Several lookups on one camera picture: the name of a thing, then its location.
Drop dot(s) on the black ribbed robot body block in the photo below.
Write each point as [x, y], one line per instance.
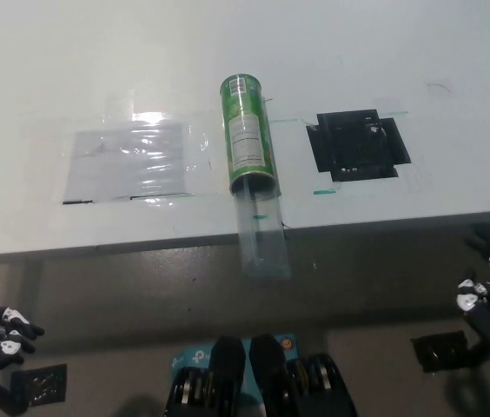
[288, 382]

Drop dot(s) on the green cylindrical chips can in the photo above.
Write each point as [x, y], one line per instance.
[247, 130]

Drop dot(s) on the black floor mat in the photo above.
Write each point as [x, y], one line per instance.
[41, 384]
[440, 349]

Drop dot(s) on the black tape square patch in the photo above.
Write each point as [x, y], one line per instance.
[353, 145]

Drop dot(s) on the grey taped plastic sheet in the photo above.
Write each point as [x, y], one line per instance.
[123, 160]

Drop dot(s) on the clear plastic film sheet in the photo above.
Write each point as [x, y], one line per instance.
[197, 143]

